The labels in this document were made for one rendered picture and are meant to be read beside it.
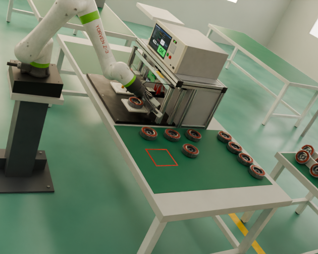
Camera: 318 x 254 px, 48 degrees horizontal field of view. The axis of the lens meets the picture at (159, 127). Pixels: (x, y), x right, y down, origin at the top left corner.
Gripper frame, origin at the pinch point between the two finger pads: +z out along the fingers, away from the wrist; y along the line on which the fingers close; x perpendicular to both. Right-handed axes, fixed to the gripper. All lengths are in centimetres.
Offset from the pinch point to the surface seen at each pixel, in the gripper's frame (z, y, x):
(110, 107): -12.9, -20.9, -28.4
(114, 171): 48, -53, -83
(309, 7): 361, -642, 267
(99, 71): -20, -79, -35
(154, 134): 11.0, 1.7, -13.2
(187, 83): 7.1, -17.5, 21.3
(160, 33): -18, -56, 25
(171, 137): 22.3, -0.2, -7.3
